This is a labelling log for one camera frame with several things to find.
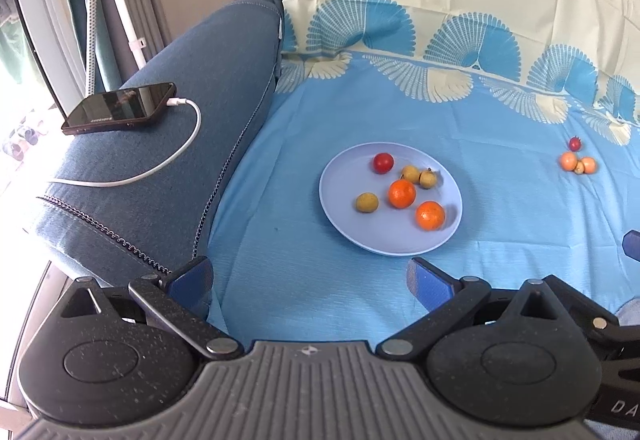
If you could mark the blue fan-print cloth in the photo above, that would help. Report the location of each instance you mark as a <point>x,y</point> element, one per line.
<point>300,120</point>

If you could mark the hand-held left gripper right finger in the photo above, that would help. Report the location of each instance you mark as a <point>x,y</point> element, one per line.
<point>429,282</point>

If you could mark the black smartphone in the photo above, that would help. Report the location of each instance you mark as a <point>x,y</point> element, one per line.
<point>117,109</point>

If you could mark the grey blue clothing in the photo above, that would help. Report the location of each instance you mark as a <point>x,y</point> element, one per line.
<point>631,310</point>

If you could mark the light blue plastic plate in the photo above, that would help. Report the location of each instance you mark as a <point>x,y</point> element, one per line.
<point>345,180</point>

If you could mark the small orange tangerine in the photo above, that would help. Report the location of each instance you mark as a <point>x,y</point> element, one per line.
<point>568,161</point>
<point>430,215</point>
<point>589,165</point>
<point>402,193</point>

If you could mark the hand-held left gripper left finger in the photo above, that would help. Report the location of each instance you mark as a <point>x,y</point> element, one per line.
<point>189,284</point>

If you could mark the red cherry tomato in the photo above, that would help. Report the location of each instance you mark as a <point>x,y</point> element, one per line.
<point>575,143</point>
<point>383,163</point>

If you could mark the teal curtain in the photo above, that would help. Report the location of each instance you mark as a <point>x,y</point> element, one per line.
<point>107,60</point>

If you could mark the white window frame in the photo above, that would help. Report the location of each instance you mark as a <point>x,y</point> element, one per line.
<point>50,20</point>

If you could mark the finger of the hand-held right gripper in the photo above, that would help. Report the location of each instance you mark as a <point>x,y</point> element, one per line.
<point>597,317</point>
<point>633,246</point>

